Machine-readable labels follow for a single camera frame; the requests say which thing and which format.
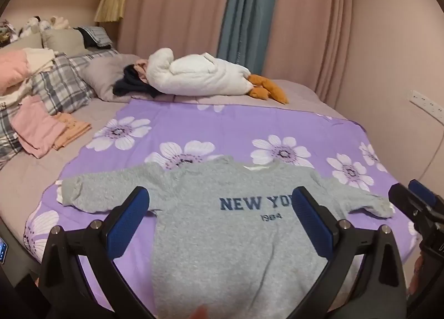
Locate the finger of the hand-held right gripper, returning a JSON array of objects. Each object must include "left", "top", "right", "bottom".
[
  {"left": 408, "top": 179, "right": 444, "bottom": 213},
  {"left": 388, "top": 184, "right": 431, "bottom": 224}
]

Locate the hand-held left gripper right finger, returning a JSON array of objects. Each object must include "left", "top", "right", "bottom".
[{"left": 291, "top": 186, "right": 407, "bottom": 319}]

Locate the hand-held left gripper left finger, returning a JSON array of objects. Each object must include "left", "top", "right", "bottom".
[{"left": 37, "top": 186, "right": 157, "bottom": 319}]

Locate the grey sweatshirt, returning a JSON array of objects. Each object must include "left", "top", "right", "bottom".
[{"left": 60, "top": 156, "right": 396, "bottom": 319}]

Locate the folded orange garment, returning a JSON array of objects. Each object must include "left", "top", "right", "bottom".
[{"left": 52, "top": 112, "right": 92, "bottom": 151}]

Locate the purple floral blanket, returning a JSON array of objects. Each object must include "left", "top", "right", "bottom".
[{"left": 22, "top": 97, "right": 422, "bottom": 319}]

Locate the folded pink garment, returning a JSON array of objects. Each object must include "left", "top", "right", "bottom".
[{"left": 10, "top": 95, "right": 66, "bottom": 159}]

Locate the dark cloth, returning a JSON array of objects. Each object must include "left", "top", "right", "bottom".
[{"left": 113, "top": 64, "right": 160, "bottom": 99}]

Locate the plaid grey quilt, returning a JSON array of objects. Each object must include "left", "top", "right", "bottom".
[{"left": 31, "top": 49, "right": 120, "bottom": 115}]

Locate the mauve pillow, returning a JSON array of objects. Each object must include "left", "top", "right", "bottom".
[{"left": 81, "top": 53, "right": 146, "bottom": 102}]

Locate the white goose plush toy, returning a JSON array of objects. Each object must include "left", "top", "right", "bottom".
[{"left": 147, "top": 47, "right": 290, "bottom": 104}]

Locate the pink blanket pile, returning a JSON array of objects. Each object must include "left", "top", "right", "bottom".
[{"left": 0, "top": 47, "right": 56, "bottom": 104}]

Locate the small plaid cushion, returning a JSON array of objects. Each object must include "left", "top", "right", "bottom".
[{"left": 78, "top": 26, "right": 114, "bottom": 49}]

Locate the pink folded blanket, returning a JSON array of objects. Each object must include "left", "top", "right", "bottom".
[{"left": 0, "top": 50, "right": 32, "bottom": 96}]

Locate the beige cushion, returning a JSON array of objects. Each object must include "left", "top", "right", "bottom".
[{"left": 42, "top": 29, "right": 91, "bottom": 57}]

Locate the pink curtain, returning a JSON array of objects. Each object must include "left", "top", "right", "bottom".
[
  {"left": 118, "top": 0, "right": 240, "bottom": 59},
  {"left": 262, "top": 0, "right": 354, "bottom": 101}
]

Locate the beige plush toy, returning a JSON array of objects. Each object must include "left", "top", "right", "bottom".
[{"left": 49, "top": 15, "right": 70, "bottom": 30}]

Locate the yellow short curtain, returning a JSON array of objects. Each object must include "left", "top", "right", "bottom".
[{"left": 94, "top": 0, "right": 130, "bottom": 23}]

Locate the blue curtain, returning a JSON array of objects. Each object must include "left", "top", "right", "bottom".
[{"left": 217, "top": 0, "right": 285, "bottom": 71}]

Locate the white wall power strip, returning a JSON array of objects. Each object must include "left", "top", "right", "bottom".
[{"left": 409, "top": 89, "right": 444, "bottom": 115}]

